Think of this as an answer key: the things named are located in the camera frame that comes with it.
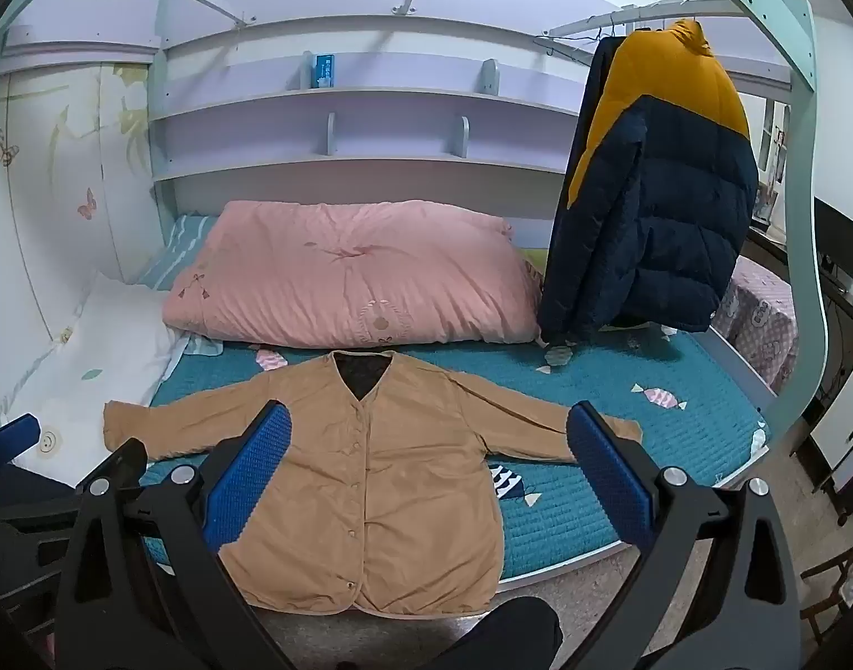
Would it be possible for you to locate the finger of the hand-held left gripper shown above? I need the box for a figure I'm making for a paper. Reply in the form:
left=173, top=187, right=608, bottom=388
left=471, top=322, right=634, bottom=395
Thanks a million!
left=0, top=413, right=42, bottom=467

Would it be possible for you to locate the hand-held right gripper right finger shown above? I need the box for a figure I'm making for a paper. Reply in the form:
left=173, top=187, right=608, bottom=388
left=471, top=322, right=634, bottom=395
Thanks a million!
left=567, top=400, right=806, bottom=670

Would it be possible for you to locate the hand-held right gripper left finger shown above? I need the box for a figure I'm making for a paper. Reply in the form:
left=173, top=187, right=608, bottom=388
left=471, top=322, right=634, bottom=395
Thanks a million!
left=53, top=400, right=296, bottom=670

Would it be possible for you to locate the tan button-up jacket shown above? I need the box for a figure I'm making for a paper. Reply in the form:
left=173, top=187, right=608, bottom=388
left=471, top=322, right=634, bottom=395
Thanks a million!
left=103, top=349, right=644, bottom=616

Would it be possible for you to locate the teal candy-print bedspread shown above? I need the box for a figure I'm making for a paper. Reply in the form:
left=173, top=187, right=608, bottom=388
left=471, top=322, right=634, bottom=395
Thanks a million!
left=143, top=331, right=773, bottom=583

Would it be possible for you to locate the white pillow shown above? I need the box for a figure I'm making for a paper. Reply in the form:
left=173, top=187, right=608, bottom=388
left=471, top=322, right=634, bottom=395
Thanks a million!
left=0, top=269, right=190, bottom=496

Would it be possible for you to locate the person's dark trouser leg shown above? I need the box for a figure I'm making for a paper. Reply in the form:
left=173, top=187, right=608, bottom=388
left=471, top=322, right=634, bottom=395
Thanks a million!
left=426, top=596, right=563, bottom=670

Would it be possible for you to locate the pink pillow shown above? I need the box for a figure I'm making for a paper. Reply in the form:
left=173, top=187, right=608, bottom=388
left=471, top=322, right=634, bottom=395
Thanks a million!
left=162, top=199, right=545, bottom=350

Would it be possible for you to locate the pink patterned cloth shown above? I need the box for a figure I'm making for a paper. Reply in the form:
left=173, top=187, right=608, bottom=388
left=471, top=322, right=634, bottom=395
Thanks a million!
left=709, top=255, right=797, bottom=392

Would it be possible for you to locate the wooden chair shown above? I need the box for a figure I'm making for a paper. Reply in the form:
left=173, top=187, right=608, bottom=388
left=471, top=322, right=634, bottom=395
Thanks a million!
left=796, top=544, right=853, bottom=650

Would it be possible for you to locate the white cabinet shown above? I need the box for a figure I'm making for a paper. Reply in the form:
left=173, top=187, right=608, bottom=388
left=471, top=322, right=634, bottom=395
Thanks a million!
left=807, top=359, right=853, bottom=496

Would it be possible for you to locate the navy and yellow puffer jacket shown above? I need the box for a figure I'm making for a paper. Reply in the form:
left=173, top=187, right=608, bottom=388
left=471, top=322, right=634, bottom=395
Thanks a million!
left=538, top=17, right=760, bottom=350

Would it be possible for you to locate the black monitor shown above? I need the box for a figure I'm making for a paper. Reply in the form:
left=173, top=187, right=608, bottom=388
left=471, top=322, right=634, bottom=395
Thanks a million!
left=813, top=197, right=853, bottom=294

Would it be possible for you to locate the pale green bed frame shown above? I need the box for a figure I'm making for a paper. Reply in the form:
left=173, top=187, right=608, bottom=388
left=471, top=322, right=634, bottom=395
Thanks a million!
left=0, top=0, right=828, bottom=594

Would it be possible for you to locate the lilac wall shelf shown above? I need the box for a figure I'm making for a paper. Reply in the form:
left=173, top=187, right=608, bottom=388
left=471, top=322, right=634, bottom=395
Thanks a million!
left=147, top=14, right=588, bottom=183

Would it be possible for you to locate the white clothes rail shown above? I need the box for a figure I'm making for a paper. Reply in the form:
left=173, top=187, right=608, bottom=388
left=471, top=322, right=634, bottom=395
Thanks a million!
left=534, top=3, right=749, bottom=57

